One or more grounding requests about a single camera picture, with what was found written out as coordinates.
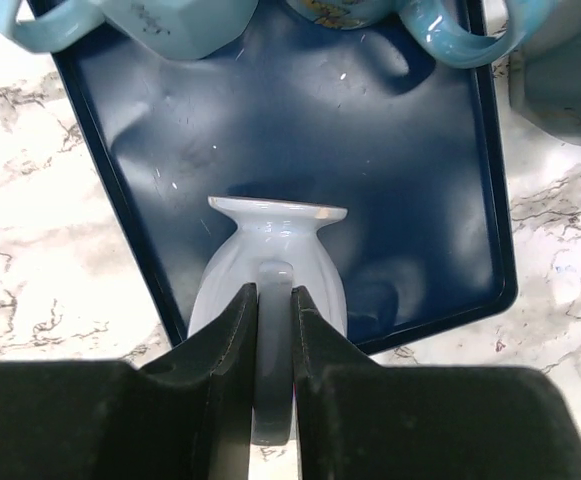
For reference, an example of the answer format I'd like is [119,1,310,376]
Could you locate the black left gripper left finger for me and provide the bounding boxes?
[0,284,257,479]

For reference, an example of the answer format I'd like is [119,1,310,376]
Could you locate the grey blue faceted mug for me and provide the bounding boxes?
[509,0,581,146]

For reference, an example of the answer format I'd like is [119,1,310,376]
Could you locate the pale grey footed mug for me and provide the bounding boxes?
[188,196,348,446]

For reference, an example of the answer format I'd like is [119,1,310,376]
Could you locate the blue butterfly mug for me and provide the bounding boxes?
[288,0,558,69]

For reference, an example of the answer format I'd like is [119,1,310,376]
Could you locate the light blue faceted mug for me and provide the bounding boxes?
[0,0,258,61]

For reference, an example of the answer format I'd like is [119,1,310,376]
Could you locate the dark blue tray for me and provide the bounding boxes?
[54,1,518,354]

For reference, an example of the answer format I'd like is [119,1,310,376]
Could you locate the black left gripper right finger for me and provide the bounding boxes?
[291,287,581,479]

